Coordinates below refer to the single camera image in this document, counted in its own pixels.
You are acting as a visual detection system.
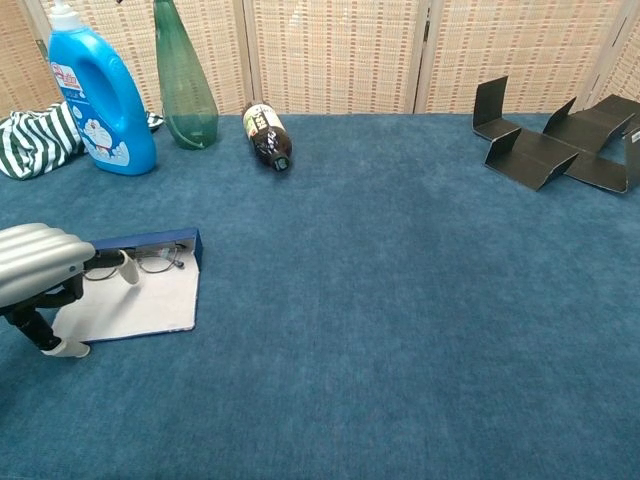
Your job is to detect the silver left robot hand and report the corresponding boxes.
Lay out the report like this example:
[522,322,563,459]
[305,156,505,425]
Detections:
[0,223,142,360]

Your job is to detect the thin-framed eyeglasses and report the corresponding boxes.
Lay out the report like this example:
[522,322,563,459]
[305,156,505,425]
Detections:
[82,247,187,280]

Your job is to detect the blue folding glasses case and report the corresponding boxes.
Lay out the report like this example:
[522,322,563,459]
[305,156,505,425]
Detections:
[49,227,202,344]

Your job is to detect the green white striped cloth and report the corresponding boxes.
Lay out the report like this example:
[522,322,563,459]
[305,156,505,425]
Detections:
[0,101,165,180]

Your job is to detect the blue laundry detergent bottle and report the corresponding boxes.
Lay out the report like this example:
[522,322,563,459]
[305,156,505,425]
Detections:
[47,0,158,177]

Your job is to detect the green transparent spray bottle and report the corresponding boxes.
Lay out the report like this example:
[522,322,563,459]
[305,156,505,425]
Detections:
[152,0,220,151]

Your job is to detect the brown plastic drink bottle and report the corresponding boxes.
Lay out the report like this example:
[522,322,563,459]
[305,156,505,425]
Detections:
[241,101,294,174]

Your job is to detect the woven bamboo folding screen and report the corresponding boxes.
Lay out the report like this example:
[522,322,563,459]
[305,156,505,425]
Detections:
[0,0,640,119]

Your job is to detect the blue carpet table cover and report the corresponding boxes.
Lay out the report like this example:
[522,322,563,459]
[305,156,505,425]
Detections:
[0,113,640,480]

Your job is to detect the black unfolded cardboard box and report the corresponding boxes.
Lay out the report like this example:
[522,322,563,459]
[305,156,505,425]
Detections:
[472,75,640,194]

